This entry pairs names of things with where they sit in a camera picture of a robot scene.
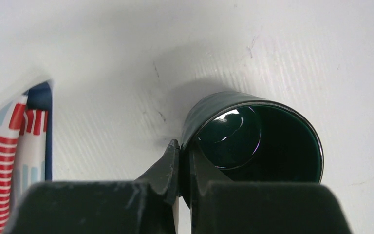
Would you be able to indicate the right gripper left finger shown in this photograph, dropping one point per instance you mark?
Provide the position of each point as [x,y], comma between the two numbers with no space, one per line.
[146,205]

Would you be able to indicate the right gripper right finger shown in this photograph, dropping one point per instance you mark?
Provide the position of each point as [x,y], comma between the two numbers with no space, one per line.
[219,205]

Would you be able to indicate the dark green mug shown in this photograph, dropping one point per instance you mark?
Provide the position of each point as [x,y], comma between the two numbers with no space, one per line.
[252,139]

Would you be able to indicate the patterned cloth napkin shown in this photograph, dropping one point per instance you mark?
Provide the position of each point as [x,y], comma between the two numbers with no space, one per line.
[25,145]

